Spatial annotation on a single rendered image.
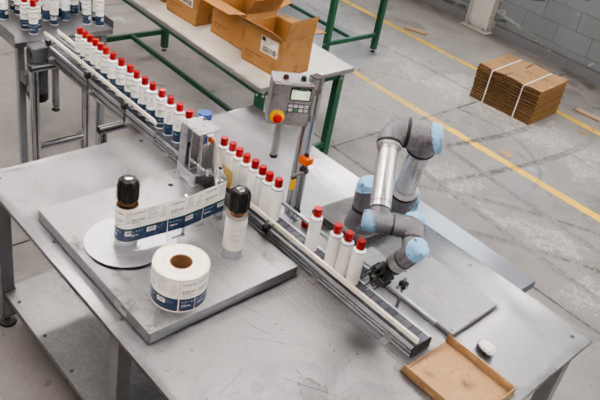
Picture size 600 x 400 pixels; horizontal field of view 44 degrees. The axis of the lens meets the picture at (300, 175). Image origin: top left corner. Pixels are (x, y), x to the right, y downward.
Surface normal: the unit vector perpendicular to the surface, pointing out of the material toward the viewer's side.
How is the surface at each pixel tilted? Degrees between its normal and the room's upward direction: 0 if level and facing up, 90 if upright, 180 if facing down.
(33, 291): 0
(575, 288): 0
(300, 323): 0
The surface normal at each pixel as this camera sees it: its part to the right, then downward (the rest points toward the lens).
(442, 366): 0.16, -0.83
